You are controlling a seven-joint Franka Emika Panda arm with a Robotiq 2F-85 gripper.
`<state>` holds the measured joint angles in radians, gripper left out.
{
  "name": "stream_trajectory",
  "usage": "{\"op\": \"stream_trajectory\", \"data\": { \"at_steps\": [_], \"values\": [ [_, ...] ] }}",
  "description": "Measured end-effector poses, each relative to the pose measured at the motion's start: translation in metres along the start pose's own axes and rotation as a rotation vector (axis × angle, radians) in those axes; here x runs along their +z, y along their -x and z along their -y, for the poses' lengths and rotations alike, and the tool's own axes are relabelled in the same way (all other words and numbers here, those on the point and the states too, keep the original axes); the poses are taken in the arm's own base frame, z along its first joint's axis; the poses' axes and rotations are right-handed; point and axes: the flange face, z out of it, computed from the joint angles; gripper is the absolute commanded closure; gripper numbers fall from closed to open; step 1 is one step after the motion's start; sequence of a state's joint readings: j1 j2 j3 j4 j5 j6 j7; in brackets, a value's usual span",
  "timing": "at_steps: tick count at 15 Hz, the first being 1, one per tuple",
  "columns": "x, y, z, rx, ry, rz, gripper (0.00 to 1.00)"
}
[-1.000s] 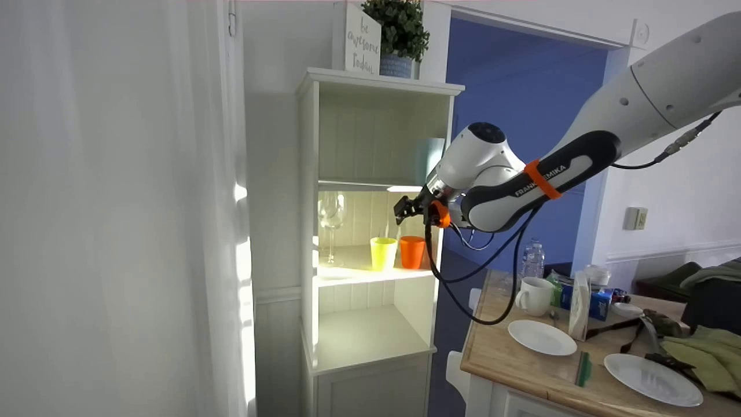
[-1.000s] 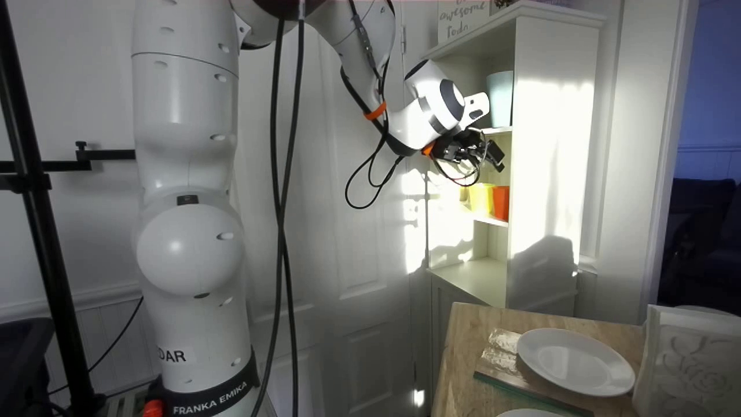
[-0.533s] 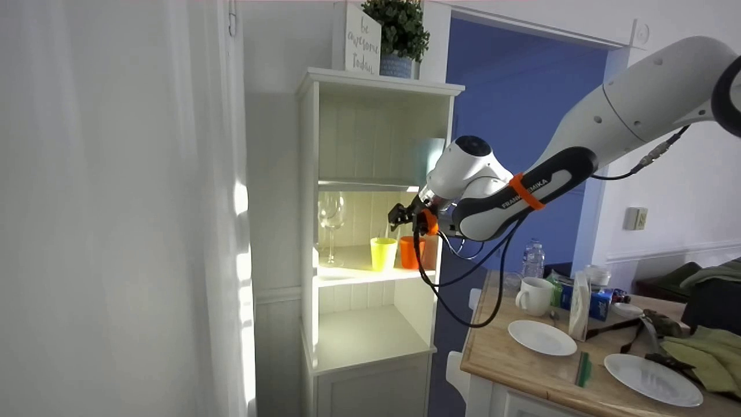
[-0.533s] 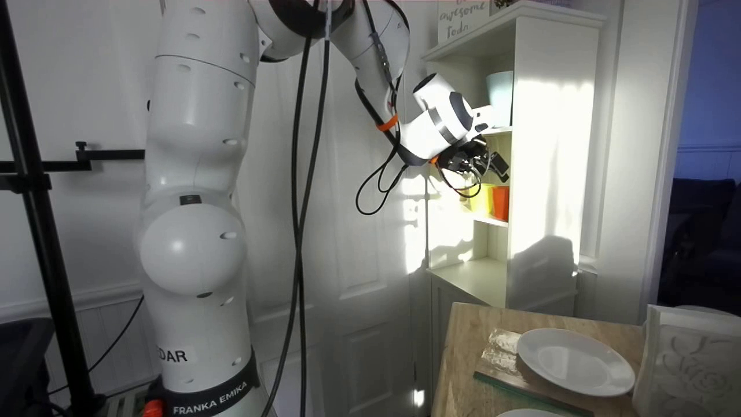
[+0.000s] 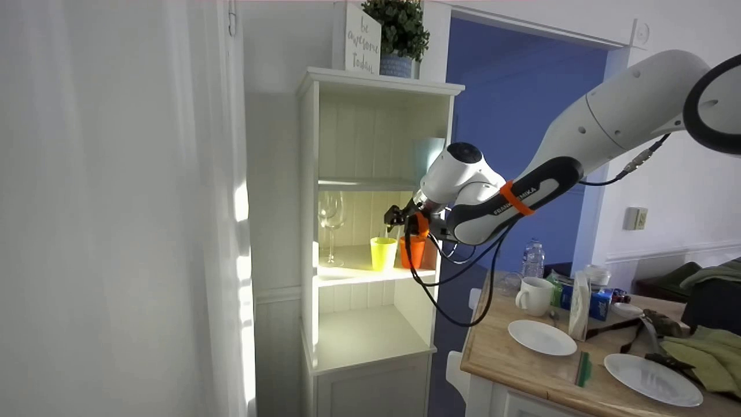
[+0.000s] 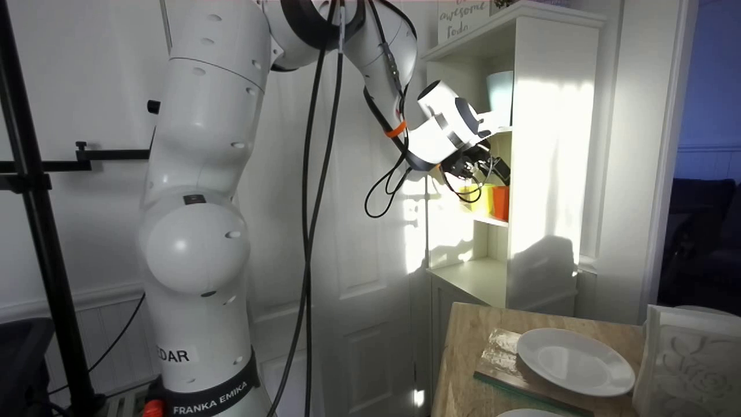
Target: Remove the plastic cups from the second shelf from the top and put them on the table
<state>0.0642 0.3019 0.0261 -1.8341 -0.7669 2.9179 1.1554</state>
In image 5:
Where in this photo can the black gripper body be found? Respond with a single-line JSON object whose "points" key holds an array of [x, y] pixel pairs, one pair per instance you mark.
{"points": [[417, 213]]}

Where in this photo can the yellow plastic cup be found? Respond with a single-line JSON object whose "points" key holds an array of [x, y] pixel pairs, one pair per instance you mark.
{"points": [[383, 254]]}

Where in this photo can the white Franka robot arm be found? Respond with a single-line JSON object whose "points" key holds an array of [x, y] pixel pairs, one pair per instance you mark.
{"points": [[617, 117]]}

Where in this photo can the white open shelf cabinet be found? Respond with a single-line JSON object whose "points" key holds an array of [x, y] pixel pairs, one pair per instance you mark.
{"points": [[370, 338]]}

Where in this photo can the clear wine glass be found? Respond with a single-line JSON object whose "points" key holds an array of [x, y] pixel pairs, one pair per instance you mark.
{"points": [[331, 210]]}

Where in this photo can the clear plastic water bottle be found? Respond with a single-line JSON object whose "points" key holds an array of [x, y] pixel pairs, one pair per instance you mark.
{"points": [[533, 260]]}

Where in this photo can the white ceramic mug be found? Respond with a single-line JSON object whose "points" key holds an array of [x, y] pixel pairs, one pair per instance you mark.
{"points": [[533, 296]]}

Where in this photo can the white round plate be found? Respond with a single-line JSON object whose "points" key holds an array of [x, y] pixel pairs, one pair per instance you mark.
{"points": [[540, 338], [652, 381]]}

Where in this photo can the white lettered sign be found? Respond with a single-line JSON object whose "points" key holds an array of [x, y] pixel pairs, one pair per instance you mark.
{"points": [[362, 39]]}

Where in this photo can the green potted plant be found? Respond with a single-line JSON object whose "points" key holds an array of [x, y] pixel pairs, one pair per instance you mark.
{"points": [[397, 26]]}

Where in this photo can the wooden table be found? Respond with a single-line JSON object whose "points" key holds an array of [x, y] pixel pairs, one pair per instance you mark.
{"points": [[477, 389]]}

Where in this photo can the clear plastic container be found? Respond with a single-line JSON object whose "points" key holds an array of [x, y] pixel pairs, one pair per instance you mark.
{"points": [[580, 304]]}

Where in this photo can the blue packet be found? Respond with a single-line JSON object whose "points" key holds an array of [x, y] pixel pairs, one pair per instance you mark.
{"points": [[603, 301]]}

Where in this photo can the black tongs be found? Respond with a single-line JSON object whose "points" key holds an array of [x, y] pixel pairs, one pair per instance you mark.
{"points": [[610, 330]]}

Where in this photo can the black slotted spatula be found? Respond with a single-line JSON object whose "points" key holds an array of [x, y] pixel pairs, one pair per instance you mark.
{"points": [[644, 331]]}

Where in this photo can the dark olive cloth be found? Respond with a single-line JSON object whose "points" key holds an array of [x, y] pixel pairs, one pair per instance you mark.
{"points": [[662, 319]]}

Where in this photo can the white sheer curtain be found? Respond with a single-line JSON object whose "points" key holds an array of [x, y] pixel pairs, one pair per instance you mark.
{"points": [[117, 208]]}

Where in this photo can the dark bag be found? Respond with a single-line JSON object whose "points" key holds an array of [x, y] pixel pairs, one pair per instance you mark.
{"points": [[713, 296]]}

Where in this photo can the light green dish cloth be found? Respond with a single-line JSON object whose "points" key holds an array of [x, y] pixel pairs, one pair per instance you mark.
{"points": [[706, 359]]}

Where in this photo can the white wall outlet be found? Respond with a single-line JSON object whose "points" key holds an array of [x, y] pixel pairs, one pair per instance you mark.
{"points": [[636, 217]]}

